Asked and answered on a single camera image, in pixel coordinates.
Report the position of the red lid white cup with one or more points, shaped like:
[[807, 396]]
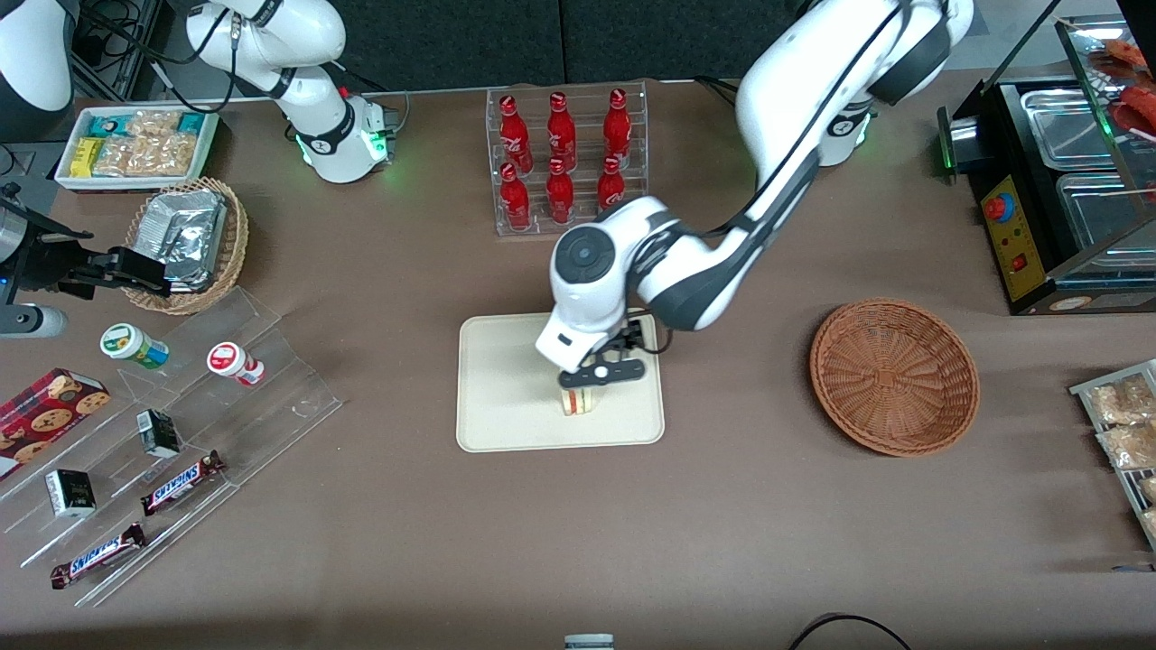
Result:
[[233, 363]]

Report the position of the steel warmer pan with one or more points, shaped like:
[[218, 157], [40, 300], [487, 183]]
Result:
[[1102, 212], [1066, 126]]

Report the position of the brown round wicker basket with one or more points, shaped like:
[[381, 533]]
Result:
[[894, 379]]

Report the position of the brown snickers bar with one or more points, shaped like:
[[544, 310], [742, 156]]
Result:
[[182, 483], [97, 556]]

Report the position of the triangular sandwich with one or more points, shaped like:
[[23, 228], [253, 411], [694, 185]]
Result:
[[579, 403]]

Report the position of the red cola bottle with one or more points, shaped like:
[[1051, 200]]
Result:
[[611, 188], [562, 134], [515, 135], [515, 200], [618, 128], [560, 194]]

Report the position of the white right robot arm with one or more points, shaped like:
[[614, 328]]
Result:
[[318, 117]]

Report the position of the black food warmer cabinet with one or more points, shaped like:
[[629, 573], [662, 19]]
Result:
[[1011, 244]]

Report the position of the light tan wicker basket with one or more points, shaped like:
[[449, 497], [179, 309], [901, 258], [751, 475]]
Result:
[[237, 244]]

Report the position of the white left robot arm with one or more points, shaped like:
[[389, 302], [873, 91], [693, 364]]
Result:
[[795, 108]]

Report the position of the green lid white cup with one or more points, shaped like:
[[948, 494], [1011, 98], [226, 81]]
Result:
[[131, 345]]

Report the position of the silver foil package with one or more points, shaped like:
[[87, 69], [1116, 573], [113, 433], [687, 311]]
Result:
[[181, 239]]

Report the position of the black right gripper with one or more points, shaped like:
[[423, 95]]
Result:
[[47, 263]]

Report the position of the clear bag of crackers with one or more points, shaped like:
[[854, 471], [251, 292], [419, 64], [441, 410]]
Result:
[[1149, 489], [1151, 522], [1120, 402], [1129, 445]]

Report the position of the teal snack packet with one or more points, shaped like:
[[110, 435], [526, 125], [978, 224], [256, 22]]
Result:
[[191, 123], [110, 125]]

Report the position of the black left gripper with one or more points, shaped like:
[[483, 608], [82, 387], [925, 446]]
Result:
[[635, 336]]

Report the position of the red plaid cookie box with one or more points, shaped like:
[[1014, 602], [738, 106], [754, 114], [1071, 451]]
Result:
[[45, 415]]

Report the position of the cream rectangular tray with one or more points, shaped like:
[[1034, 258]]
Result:
[[506, 397]]

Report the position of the small black drink carton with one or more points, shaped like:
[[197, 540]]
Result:
[[159, 433], [70, 493]]

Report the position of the white rectangular snack bin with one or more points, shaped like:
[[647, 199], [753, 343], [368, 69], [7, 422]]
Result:
[[212, 135]]

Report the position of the clear acrylic bottle rack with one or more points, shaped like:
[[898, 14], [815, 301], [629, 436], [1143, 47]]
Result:
[[632, 117]]

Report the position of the yellow snack packet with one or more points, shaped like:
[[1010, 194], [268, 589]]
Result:
[[86, 156]]

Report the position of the clear bag of nut snacks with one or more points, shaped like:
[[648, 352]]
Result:
[[153, 124], [113, 156], [163, 155]]

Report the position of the clear acrylic stepped display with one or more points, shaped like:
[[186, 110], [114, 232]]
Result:
[[271, 397]]

